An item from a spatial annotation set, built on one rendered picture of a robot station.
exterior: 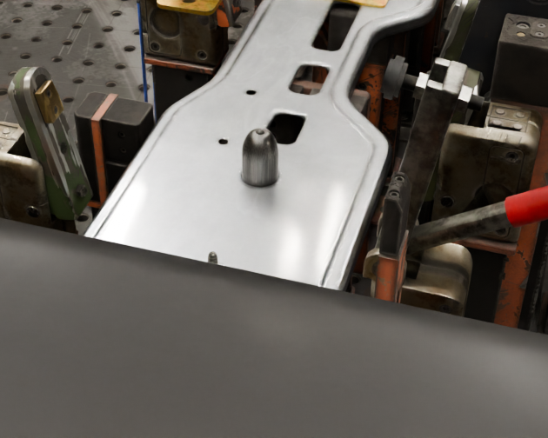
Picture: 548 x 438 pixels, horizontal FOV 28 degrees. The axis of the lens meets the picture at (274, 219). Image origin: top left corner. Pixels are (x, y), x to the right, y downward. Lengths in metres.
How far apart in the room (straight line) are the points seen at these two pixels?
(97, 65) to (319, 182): 0.78
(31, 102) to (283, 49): 0.33
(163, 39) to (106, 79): 0.42
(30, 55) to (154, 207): 0.83
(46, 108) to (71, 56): 0.82
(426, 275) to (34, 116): 0.34
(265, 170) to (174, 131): 0.12
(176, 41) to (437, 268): 0.53
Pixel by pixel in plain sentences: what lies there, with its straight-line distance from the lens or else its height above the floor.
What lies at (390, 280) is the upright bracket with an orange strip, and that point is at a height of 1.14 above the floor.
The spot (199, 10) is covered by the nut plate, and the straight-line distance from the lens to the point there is 0.69.
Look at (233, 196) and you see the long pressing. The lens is 0.94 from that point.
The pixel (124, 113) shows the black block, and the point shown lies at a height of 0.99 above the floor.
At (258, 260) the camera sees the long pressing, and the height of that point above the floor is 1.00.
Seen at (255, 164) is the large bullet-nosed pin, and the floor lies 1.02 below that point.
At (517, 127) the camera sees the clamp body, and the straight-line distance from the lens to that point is 0.92.
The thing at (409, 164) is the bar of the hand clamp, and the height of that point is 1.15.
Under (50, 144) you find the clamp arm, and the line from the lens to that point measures 0.91.
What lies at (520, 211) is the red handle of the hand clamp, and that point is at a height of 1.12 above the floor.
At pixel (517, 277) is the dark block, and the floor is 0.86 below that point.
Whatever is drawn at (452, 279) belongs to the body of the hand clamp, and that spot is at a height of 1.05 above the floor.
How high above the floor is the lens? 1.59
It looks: 40 degrees down
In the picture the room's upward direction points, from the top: 1 degrees clockwise
